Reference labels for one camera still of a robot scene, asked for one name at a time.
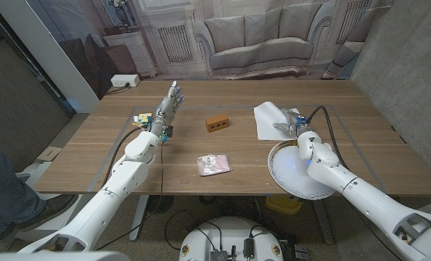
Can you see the white paper sheet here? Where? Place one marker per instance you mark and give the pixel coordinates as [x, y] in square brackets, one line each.
[266, 123]

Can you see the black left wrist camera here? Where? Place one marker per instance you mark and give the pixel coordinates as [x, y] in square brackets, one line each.
[168, 131]

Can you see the grey table leg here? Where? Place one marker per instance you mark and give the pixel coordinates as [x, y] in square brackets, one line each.
[324, 224]

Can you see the brown block with three holes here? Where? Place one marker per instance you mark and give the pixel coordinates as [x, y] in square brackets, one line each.
[217, 123]

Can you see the white paper plate gold rim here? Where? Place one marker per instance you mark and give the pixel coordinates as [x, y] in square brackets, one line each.
[290, 174]

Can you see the pink cloth in clear packet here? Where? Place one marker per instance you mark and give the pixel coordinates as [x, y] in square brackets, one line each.
[213, 165]

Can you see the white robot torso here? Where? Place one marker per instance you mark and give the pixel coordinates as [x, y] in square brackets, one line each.
[230, 232]

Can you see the colourful puzzle cube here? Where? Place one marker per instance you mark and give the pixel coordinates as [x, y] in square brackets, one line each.
[143, 117]

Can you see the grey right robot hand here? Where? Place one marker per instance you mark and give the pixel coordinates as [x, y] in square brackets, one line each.
[297, 123]

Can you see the person in blue jeans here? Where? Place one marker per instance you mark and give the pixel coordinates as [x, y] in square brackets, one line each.
[5, 188]

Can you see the black round floor object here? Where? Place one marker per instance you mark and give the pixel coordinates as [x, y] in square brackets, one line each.
[160, 204]

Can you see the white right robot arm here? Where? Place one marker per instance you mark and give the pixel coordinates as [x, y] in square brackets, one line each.
[364, 195]

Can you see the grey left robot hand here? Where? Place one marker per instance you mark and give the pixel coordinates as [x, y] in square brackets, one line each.
[166, 108]

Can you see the flat cardboard piece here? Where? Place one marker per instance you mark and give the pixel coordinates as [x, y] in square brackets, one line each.
[49, 153]

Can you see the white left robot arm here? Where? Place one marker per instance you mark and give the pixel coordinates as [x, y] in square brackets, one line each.
[128, 174]

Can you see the white table leg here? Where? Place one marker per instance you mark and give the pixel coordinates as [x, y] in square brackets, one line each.
[139, 217]

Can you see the yellow object under table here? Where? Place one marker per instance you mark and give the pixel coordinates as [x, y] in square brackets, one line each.
[282, 204]

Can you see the white power strip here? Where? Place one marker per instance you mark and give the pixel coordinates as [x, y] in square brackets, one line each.
[125, 79]

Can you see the printed living room backdrop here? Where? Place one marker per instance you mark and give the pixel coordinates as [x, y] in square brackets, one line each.
[259, 36]

